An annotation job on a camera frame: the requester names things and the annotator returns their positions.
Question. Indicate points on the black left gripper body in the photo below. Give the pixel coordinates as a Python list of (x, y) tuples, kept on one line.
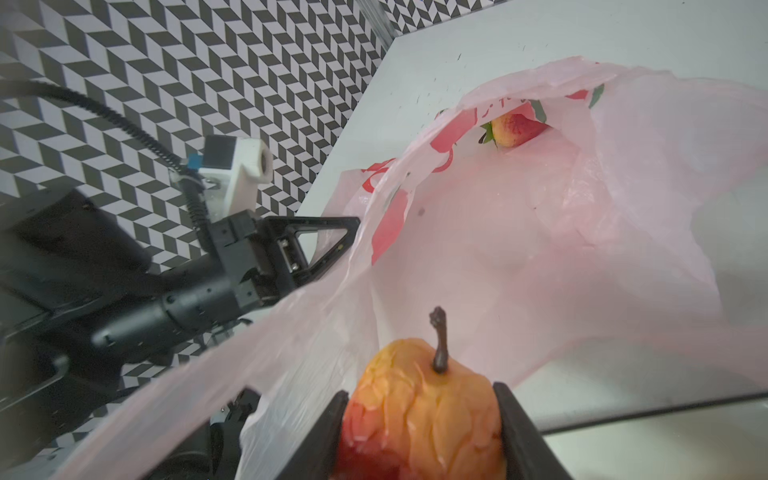
[(258, 255)]

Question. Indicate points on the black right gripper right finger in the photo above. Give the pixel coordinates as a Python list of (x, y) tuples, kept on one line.
[(528, 456)]

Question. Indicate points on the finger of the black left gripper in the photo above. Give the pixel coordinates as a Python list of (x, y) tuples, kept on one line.
[(302, 249)]

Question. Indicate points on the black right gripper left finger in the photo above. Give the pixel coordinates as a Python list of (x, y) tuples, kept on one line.
[(315, 458)]

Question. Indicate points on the red yellow fake pear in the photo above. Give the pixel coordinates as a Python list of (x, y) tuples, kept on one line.
[(418, 414)]

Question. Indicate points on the pink translucent plastic bag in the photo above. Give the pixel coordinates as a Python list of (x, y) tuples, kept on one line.
[(589, 234)]

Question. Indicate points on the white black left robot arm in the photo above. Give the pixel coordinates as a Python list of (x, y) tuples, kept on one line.
[(79, 301)]

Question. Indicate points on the small fake strawberry far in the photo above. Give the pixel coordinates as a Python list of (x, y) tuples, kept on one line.
[(511, 130)]

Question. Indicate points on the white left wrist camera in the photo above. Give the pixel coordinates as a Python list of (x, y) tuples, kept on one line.
[(232, 169)]

